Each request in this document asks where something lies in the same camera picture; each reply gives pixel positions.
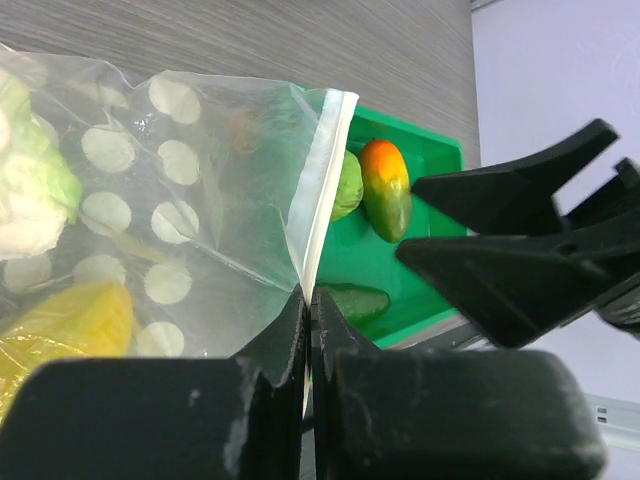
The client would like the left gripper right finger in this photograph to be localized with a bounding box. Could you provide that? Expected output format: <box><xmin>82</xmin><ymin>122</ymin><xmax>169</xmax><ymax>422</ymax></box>
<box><xmin>310</xmin><ymin>288</ymin><xmax>607</xmax><ymax>479</ymax></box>

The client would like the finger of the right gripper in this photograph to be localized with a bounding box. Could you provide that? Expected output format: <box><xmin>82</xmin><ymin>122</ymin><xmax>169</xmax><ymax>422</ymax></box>
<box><xmin>412</xmin><ymin>118</ymin><xmax>618</xmax><ymax>235</ymax></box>
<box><xmin>396</xmin><ymin>214</ymin><xmax>639</xmax><ymax>348</ymax></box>

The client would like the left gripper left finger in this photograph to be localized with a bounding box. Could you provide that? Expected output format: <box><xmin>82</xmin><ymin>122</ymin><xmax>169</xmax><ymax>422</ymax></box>
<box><xmin>1</xmin><ymin>288</ymin><xmax>306</xmax><ymax>479</ymax></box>

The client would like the dark green fake cucumber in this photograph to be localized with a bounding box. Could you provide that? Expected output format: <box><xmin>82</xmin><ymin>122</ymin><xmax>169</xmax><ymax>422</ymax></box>
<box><xmin>319</xmin><ymin>283</ymin><xmax>391</xmax><ymax>328</ymax></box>

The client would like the orange fake fruit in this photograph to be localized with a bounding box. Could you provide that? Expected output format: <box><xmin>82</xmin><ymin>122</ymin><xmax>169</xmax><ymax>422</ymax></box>
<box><xmin>359</xmin><ymin>139</ymin><xmax>412</xmax><ymax>244</ymax></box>

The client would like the light green fake vegetable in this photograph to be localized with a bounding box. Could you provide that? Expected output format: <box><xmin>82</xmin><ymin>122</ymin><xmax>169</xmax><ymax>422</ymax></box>
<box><xmin>330</xmin><ymin>150</ymin><xmax>363</xmax><ymax>222</ymax></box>

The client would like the yellow fake pepper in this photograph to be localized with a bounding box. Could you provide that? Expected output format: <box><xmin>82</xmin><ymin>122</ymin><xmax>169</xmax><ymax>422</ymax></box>
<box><xmin>1</xmin><ymin>282</ymin><xmax>135</xmax><ymax>417</ymax></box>

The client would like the clear zip top bag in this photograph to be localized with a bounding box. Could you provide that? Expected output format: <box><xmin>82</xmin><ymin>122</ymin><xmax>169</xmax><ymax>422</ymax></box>
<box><xmin>0</xmin><ymin>42</ymin><xmax>361</xmax><ymax>386</ymax></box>

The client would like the white fake cauliflower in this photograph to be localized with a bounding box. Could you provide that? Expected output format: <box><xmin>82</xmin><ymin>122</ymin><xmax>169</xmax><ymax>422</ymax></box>
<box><xmin>1</xmin><ymin>70</ymin><xmax>83</xmax><ymax>260</ymax></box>

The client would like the green plastic tray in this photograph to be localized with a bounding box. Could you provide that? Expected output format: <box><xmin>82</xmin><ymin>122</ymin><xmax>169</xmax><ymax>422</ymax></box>
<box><xmin>314</xmin><ymin>104</ymin><xmax>474</xmax><ymax>351</ymax></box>

